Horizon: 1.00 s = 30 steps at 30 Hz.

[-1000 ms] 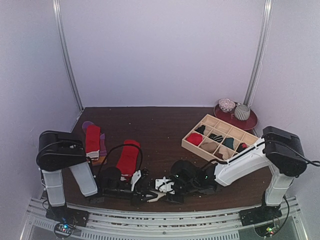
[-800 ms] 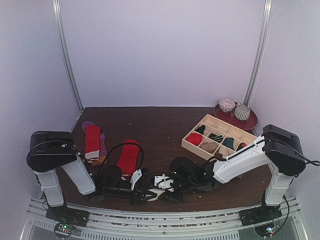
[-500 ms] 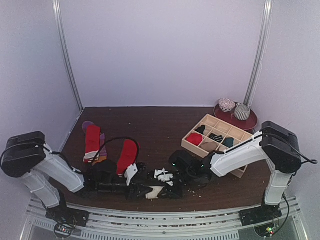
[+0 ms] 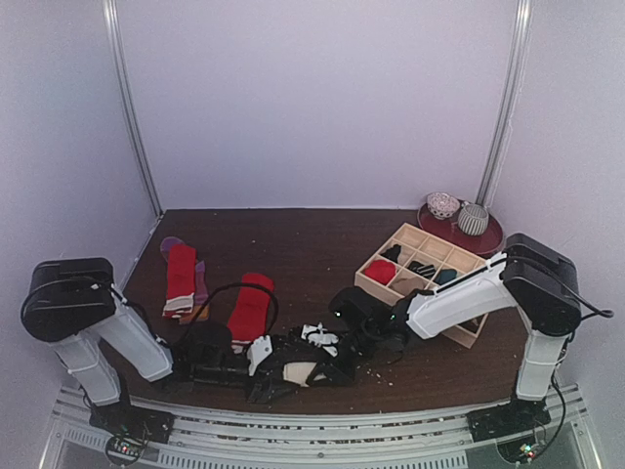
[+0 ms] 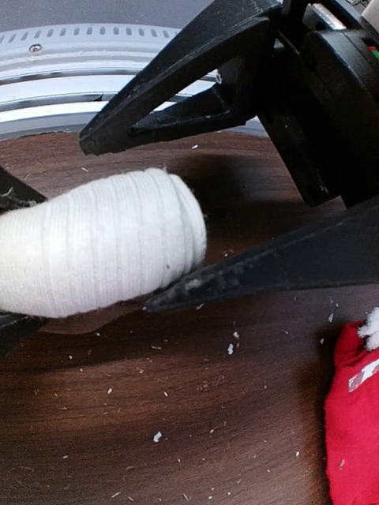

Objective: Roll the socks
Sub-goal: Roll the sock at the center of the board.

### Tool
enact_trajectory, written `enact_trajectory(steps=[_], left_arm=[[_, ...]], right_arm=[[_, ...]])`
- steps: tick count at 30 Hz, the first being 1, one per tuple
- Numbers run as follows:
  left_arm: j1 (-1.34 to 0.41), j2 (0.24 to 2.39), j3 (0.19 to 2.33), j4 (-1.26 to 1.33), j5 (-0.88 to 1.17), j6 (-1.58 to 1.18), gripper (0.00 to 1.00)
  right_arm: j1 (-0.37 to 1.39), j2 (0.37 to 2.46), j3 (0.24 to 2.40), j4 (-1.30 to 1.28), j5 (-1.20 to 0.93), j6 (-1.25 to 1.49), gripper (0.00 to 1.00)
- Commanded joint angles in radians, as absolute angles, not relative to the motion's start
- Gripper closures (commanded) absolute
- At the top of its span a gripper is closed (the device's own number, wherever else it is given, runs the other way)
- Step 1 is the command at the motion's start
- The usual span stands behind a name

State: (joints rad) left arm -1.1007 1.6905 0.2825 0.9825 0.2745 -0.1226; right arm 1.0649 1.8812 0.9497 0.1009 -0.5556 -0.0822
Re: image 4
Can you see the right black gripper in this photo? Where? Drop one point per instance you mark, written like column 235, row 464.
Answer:
column 337, row 356

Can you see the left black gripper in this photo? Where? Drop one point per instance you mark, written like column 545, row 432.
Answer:
column 266, row 393

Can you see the cream sock with brown toe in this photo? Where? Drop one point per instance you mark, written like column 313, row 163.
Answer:
column 301, row 373

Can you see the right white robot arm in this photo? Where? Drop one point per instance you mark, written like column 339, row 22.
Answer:
column 527, row 275

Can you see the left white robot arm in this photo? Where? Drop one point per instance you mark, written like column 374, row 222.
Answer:
column 73, row 306

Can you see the tan sock roll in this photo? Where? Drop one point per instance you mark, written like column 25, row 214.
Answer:
column 405, row 285

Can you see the black white striped sock roll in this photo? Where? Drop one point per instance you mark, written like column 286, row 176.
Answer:
column 422, row 270

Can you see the teal sock roll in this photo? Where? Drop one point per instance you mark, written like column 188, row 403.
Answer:
column 445, row 275

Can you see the purple orange striped sock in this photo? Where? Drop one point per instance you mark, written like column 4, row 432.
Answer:
column 201, row 291

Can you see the rolled red sock in box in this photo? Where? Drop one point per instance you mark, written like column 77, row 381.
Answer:
column 381, row 271

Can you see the black sock in box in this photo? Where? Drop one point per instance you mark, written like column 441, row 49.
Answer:
column 393, row 253

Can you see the wooden compartment organiser box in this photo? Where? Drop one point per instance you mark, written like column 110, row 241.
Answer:
column 417, row 245

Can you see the red sock with striped cuff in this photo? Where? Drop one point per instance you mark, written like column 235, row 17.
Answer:
column 180, row 281

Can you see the patterned white bowl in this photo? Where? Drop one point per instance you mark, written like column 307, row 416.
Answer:
column 442, row 205

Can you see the dark red round plate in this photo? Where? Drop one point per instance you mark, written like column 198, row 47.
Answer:
column 484, row 245

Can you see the striped grey cup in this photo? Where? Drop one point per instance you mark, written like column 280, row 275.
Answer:
column 473, row 219

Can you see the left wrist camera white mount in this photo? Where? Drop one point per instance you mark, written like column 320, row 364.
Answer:
column 259, row 350

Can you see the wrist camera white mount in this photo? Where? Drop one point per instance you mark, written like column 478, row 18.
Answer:
column 320, row 337
column 259, row 350

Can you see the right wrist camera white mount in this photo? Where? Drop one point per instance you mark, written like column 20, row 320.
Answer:
column 320, row 337

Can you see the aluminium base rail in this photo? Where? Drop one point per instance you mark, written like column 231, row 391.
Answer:
column 211, row 438

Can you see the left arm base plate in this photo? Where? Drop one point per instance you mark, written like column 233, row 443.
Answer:
column 138, row 423

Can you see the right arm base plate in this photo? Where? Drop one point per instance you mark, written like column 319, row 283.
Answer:
column 508, row 419

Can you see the right aluminium frame post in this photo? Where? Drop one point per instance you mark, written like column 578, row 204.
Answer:
column 511, row 91

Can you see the aluminium frame post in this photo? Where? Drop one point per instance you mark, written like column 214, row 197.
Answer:
column 113, row 29
column 511, row 91

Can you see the left aluminium frame post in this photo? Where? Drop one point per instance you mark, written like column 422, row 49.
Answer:
column 113, row 29

